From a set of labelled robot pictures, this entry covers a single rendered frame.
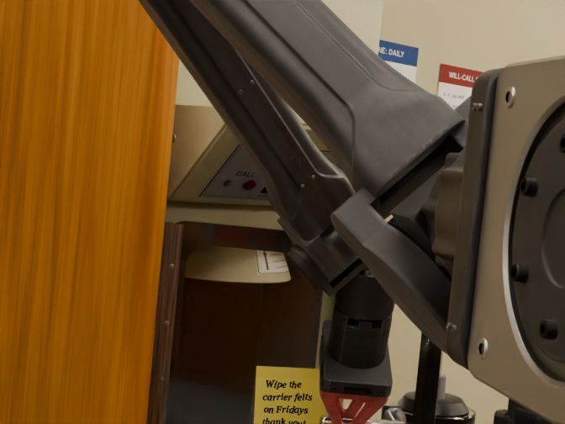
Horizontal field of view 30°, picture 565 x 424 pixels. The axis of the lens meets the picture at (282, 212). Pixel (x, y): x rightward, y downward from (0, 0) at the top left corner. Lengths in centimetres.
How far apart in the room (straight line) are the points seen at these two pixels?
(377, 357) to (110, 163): 32
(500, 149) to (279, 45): 20
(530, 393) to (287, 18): 28
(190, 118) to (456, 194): 67
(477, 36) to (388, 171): 166
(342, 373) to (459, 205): 60
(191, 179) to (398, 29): 99
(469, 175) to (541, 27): 196
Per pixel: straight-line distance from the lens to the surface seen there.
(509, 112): 40
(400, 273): 51
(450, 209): 44
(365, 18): 132
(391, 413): 115
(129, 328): 102
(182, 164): 109
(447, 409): 135
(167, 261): 112
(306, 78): 56
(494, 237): 40
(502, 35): 226
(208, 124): 106
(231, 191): 113
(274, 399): 114
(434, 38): 209
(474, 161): 42
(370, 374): 102
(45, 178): 115
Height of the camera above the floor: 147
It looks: 3 degrees down
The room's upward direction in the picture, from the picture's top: 6 degrees clockwise
